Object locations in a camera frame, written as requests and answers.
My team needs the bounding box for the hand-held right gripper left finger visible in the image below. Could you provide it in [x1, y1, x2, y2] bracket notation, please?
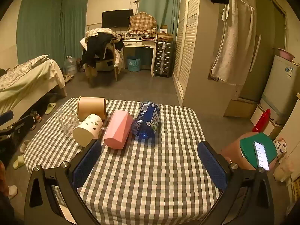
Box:
[24, 139, 102, 225]

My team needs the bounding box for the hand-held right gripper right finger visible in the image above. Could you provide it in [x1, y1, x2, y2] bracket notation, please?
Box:
[197, 141, 275, 225]

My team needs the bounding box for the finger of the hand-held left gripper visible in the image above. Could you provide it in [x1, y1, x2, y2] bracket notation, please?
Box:
[0, 117, 32, 144]
[0, 111, 14, 124]

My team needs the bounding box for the white floral paper cup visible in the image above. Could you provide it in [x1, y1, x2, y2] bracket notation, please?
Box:
[73, 114, 104, 148]

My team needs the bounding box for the pink faceted cup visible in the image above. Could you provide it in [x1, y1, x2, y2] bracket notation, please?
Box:
[103, 110, 134, 150]

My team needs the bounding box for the clear plastic cup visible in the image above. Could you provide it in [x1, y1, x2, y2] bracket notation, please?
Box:
[56, 104, 80, 138]

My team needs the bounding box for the brown paper cup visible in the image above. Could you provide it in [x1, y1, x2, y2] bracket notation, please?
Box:
[77, 96, 107, 122]

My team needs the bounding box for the blue plastic cup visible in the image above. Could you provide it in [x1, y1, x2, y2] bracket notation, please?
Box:
[130, 101, 161, 139]

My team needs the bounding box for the pale slipper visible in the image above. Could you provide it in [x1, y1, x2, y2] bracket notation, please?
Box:
[45, 102, 57, 115]
[13, 155, 25, 170]
[20, 140, 31, 154]

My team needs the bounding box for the pair of sneakers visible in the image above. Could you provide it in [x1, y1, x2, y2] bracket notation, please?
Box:
[30, 110, 43, 124]

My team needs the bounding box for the brown stool green lid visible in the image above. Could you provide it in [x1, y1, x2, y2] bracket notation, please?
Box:
[220, 132, 278, 170]

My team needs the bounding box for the bed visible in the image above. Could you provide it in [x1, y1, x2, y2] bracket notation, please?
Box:
[0, 54, 67, 116]

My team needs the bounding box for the floral blanket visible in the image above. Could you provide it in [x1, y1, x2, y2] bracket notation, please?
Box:
[0, 54, 50, 91]

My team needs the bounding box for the smartphone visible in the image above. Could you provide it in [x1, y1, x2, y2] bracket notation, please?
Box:
[253, 141, 270, 171]

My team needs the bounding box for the grey checkered tablecloth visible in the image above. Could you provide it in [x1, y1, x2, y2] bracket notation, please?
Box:
[23, 98, 223, 225]

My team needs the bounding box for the white shoe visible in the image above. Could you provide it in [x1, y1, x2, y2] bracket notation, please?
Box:
[8, 185, 18, 200]

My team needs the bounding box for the red bottle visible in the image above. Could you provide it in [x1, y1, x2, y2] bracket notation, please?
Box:
[252, 109, 271, 133]

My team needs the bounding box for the white plastic bag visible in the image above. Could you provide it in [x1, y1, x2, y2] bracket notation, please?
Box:
[274, 159, 294, 182]

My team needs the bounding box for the printed package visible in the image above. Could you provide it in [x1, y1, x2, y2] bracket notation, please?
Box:
[273, 138, 289, 155]

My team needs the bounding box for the clear water jug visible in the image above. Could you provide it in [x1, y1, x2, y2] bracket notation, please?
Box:
[64, 55, 77, 75]

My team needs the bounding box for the green curtain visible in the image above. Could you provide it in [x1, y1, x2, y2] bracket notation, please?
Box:
[138, 0, 186, 35]
[17, 0, 91, 64]

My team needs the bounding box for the wooden chair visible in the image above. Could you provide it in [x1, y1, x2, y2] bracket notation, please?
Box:
[85, 40, 125, 85]

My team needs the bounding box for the small white fridge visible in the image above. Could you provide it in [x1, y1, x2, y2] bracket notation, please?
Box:
[261, 55, 300, 125]

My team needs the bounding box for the white louvered wardrobe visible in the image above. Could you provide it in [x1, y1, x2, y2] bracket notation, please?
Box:
[172, 0, 240, 117]

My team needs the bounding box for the blue laundry basket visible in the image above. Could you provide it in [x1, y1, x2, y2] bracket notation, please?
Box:
[127, 56, 141, 73]

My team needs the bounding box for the pile of clothes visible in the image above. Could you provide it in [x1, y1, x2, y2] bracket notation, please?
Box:
[79, 28, 125, 69]

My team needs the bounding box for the dark ribbed suitcase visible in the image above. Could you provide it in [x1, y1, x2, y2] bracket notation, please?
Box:
[153, 40, 175, 78]

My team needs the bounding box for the white hanging towel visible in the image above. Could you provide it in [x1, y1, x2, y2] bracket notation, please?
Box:
[210, 0, 255, 86]

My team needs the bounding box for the grey door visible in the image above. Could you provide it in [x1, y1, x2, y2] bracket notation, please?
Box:
[239, 0, 287, 102]

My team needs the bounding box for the white desk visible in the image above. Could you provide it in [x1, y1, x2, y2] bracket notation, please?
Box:
[120, 33, 158, 77]

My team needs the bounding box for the pink basin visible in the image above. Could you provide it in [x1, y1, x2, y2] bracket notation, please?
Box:
[278, 48, 295, 62]

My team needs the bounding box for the flat cardboard box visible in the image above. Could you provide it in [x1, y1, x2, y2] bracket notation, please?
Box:
[157, 33, 174, 42]

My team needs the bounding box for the black monitor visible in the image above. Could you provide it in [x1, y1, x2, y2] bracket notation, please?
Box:
[102, 9, 134, 29]

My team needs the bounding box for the plaid cloth cover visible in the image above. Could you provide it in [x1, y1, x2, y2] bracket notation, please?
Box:
[127, 12, 158, 35]

